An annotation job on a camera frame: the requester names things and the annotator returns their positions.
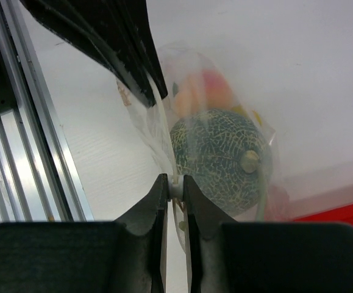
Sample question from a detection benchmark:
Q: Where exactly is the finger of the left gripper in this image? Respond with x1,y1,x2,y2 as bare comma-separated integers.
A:
82,1,168,99
22,1,155,107

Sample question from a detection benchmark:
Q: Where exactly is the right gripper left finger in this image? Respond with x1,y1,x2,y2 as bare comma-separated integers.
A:
0,174,168,292

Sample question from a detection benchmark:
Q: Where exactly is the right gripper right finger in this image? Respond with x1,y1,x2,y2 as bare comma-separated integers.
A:
183,175,353,292

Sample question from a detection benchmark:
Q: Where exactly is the green netted melon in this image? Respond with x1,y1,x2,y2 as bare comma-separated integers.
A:
170,108,273,216

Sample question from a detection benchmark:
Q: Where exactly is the orange peach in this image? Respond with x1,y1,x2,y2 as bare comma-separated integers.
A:
173,70,234,118

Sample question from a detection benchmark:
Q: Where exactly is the clear zip top bag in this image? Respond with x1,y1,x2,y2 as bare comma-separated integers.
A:
117,46,288,221

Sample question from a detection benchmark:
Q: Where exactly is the yellow star fruit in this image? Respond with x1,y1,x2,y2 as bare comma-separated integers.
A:
231,105,262,126

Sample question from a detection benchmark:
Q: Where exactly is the red plastic tray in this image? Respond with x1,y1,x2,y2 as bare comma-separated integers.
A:
291,193,353,223

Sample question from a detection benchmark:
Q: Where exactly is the aluminium rail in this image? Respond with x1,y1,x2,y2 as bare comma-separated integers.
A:
0,1,94,222

